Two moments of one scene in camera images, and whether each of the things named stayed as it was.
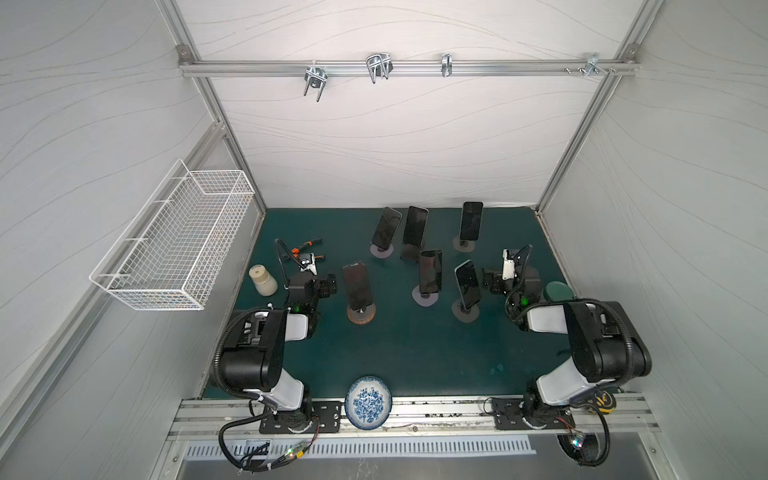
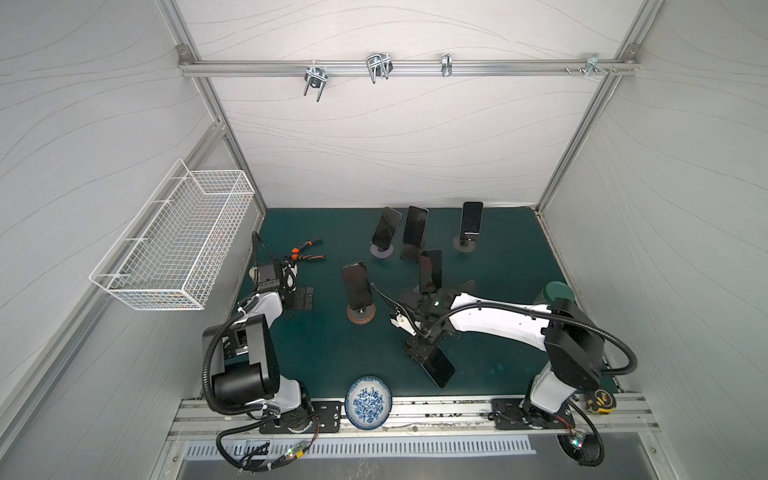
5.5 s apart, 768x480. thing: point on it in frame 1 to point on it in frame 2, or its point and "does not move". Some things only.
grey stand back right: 463,246 does not move
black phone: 470,227 does not move
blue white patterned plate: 368,402 does not move
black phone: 468,283 to 438,367
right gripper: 520,267 to 417,324
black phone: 387,228 does not move
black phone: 358,285 does not move
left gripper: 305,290 to 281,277
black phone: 430,271 does not move
